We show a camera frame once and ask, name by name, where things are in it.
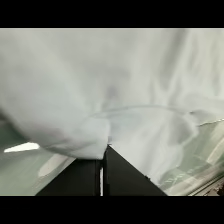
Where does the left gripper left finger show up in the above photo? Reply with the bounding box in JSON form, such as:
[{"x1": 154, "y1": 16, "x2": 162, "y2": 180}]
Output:
[{"x1": 35, "y1": 157, "x2": 102, "y2": 197}]

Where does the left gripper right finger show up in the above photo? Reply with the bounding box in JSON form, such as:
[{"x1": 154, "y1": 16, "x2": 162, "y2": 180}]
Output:
[{"x1": 102, "y1": 144, "x2": 168, "y2": 197}]

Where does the white shirt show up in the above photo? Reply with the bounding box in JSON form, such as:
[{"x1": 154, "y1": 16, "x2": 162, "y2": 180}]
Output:
[{"x1": 0, "y1": 28, "x2": 224, "y2": 188}]

